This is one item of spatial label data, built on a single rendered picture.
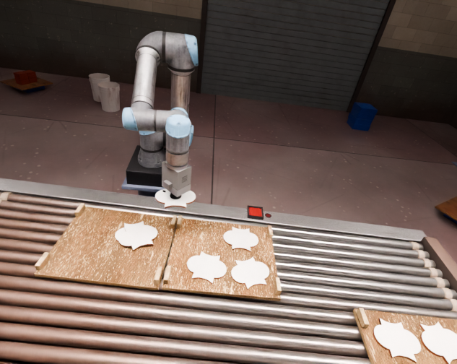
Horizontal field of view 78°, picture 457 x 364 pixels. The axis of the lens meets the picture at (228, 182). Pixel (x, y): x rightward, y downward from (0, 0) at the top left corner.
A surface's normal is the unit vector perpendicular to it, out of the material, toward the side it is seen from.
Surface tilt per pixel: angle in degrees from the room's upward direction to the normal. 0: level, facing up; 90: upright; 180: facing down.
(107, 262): 0
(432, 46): 90
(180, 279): 0
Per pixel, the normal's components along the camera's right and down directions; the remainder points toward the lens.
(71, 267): 0.14, -0.81
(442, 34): 0.03, 0.58
